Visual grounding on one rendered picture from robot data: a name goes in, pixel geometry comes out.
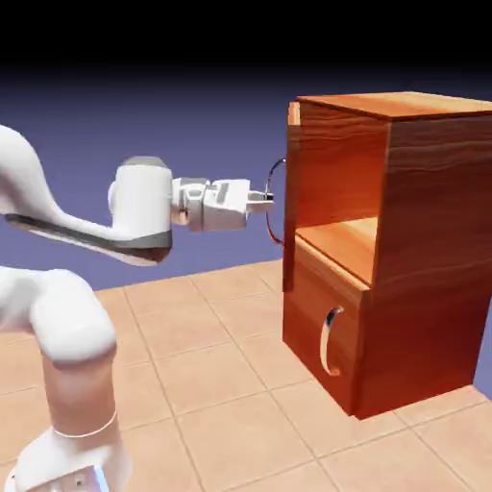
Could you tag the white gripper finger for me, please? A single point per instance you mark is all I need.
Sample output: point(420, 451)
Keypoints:
point(259, 196)
point(256, 208)

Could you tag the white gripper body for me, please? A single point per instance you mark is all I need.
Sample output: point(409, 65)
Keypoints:
point(230, 209)

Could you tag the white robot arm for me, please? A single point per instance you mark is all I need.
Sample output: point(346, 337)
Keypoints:
point(140, 200)

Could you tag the tall wooden cabinet door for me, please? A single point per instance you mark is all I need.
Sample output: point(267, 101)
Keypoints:
point(290, 215)

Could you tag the short wooden cabinet door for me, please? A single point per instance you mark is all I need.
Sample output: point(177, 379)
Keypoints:
point(338, 323)

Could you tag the wooden cabinet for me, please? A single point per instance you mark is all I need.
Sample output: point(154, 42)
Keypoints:
point(434, 250)

